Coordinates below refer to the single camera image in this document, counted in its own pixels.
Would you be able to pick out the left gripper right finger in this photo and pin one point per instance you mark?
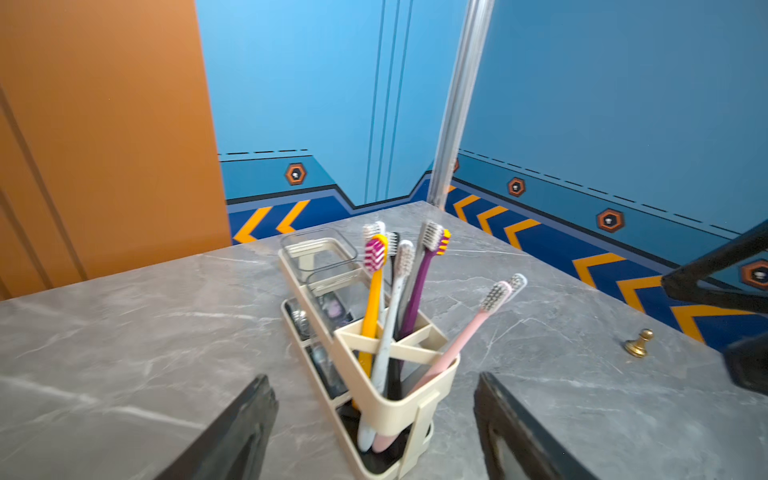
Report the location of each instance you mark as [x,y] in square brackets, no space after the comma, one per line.
[514,443]

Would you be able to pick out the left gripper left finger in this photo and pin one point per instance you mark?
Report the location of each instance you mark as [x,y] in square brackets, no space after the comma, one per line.
[234,445]

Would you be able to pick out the pink toothbrush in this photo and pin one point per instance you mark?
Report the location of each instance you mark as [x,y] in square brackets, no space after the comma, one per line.
[456,348]

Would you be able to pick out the yellow toothbrush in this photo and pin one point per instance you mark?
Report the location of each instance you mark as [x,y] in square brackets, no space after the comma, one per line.
[376,254]

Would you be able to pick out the purple toothbrush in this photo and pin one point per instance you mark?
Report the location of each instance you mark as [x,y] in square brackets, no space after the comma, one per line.
[441,240]

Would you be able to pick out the white blue toothbrush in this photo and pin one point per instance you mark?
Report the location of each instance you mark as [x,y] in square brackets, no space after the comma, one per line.
[372,229]

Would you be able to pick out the white toothbrush holder rack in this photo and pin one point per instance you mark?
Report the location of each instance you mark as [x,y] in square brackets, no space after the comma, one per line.
[357,334]

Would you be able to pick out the small brass knob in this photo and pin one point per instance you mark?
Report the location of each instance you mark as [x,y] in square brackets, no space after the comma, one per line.
[637,347]

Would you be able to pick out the near clear plastic cup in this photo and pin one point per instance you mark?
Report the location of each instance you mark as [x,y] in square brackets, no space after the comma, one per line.
[340,293]

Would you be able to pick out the clear plastic cup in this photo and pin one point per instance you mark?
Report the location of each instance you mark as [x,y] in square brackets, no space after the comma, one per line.
[340,293]
[317,253]

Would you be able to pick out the far clear plastic cup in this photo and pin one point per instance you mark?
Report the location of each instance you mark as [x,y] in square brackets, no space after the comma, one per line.
[317,253]

